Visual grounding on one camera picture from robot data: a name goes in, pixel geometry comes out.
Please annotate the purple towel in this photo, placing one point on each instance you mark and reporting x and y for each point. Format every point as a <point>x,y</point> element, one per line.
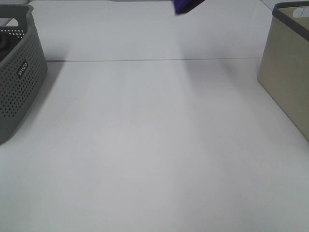
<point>185,6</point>

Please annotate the beige fabric storage bin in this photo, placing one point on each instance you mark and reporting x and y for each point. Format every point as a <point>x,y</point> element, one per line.
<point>284,69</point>

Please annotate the grey perforated plastic basket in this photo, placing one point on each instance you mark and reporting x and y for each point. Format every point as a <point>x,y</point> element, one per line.
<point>23,67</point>

